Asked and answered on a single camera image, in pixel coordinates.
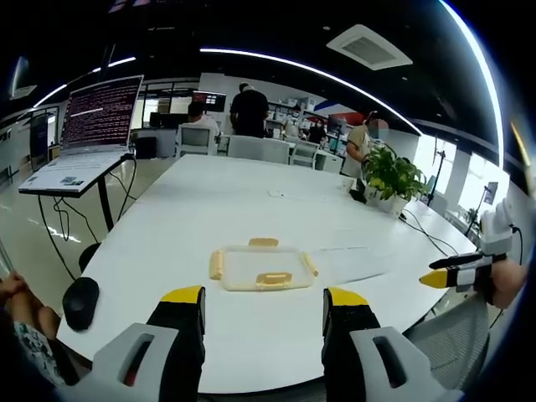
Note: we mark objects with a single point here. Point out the clear lid with beige clips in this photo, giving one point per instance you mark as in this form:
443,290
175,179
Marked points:
264,264

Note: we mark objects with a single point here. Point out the black cabinet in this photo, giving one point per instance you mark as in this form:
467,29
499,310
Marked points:
145,147

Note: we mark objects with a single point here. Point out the person's patterned clothing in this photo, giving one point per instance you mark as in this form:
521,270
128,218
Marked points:
37,352

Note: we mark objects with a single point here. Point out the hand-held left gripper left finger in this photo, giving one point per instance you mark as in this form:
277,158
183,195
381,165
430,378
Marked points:
167,335

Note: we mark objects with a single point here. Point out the open laptop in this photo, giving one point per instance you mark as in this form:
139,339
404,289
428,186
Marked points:
98,113

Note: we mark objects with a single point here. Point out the black laptop stand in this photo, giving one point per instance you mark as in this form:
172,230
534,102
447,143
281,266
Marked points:
104,201

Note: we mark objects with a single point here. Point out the person's right hand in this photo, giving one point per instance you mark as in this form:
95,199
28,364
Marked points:
508,280

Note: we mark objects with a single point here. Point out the ceiling light strip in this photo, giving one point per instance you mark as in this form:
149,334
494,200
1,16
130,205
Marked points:
113,63
318,71

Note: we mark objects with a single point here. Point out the green potted plant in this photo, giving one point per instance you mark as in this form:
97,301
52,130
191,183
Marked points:
391,171

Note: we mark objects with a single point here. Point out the white plant pot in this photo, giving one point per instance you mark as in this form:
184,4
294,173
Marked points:
391,204

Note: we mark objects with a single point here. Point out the ceiling air vent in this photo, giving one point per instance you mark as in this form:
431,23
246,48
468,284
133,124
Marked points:
368,46

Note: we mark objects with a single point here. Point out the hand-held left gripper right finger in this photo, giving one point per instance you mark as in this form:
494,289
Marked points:
356,335

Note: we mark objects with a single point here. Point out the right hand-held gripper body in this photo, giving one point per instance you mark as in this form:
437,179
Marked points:
498,230

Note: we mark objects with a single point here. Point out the white office chair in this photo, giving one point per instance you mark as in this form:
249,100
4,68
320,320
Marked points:
196,140
305,153
257,148

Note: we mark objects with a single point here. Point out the person's leg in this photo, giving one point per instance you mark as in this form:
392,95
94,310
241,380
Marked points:
33,312

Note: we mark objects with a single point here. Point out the grey mesh chair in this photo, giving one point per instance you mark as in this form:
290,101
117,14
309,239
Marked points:
452,339

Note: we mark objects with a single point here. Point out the black round object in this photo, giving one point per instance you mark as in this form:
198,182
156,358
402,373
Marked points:
80,303

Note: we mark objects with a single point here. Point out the small black box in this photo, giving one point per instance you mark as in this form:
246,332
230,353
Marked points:
358,193

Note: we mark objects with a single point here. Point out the black tripod stand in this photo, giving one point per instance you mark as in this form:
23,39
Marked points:
475,218
439,176

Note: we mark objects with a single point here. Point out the wall monitor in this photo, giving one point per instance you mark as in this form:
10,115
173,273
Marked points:
209,100

